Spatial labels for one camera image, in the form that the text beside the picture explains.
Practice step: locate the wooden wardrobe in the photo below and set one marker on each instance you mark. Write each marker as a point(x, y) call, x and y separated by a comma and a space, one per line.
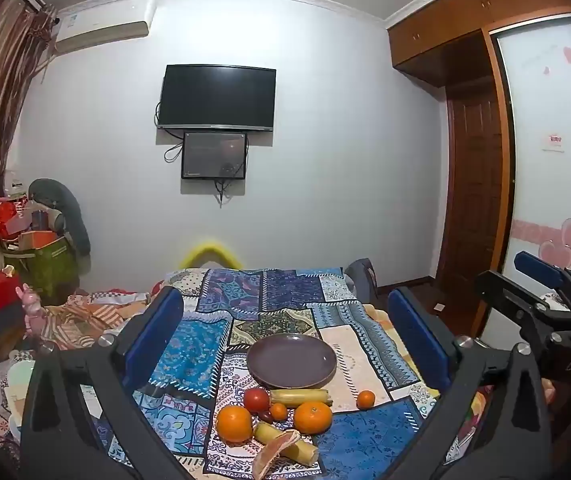
point(445, 15)

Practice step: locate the yellow fleece blanket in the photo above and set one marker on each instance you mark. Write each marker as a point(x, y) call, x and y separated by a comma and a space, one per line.
point(376, 314)

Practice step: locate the pink toy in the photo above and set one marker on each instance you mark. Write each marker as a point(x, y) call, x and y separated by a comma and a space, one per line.
point(32, 312)

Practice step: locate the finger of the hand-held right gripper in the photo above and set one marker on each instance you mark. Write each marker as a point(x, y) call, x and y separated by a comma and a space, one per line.
point(510, 295)
point(540, 267)

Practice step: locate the pile of red boxes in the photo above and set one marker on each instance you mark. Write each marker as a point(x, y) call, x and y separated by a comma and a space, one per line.
point(7, 220)

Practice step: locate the white sliding door with hearts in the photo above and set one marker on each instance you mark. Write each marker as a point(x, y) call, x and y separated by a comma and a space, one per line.
point(545, 185)

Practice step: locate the large orange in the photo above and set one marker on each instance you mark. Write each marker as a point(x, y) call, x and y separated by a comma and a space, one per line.
point(313, 417)
point(235, 424)

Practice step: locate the yellow curved object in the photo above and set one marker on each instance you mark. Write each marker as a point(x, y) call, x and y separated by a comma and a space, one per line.
point(210, 249)

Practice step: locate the grey plush toy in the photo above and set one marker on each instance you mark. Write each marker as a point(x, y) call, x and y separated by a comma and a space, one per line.
point(70, 210)

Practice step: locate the green box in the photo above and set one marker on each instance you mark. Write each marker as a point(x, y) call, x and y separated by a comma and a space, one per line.
point(50, 265)

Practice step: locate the grey backpack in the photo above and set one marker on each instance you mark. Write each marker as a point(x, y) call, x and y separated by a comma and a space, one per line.
point(360, 277)

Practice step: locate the small mandarin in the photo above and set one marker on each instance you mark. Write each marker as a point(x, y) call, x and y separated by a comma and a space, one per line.
point(365, 399)
point(279, 411)

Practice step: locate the blue patchwork blanket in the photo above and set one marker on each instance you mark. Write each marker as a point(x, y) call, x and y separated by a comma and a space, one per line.
point(285, 310)

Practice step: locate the pink grapefruit slice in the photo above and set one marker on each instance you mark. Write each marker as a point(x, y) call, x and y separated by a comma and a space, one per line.
point(270, 455)

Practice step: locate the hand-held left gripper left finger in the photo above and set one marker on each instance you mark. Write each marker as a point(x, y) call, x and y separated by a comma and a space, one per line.
point(155, 340)

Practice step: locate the dark red jujube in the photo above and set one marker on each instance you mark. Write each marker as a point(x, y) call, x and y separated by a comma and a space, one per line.
point(265, 415)

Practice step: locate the orange striped cloth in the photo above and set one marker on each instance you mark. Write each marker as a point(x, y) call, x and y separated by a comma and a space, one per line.
point(90, 315)

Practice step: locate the large wall television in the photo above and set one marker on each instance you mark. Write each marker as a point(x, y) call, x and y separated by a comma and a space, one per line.
point(215, 97)

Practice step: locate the white air conditioner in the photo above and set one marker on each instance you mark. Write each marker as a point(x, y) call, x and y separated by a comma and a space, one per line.
point(100, 25)

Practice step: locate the wooden door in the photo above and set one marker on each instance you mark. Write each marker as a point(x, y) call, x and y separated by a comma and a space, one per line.
point(475, 185)

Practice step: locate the yellow banana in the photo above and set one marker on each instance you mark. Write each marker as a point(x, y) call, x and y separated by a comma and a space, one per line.
point(298, 397)

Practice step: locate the red white door sticker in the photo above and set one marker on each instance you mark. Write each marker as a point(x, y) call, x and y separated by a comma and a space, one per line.
point(553, 141)

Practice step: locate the red tomato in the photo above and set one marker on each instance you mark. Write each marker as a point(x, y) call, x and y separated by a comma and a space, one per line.
point(256, 400)

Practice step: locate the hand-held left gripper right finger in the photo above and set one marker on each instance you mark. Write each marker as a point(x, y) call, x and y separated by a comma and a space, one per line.
point(415, 330)

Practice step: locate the small wall monitor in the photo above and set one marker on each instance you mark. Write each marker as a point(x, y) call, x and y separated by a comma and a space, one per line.
point(213, 155)

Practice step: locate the dark purple plate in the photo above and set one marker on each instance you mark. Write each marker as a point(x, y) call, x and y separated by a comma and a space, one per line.
point(290, 360)

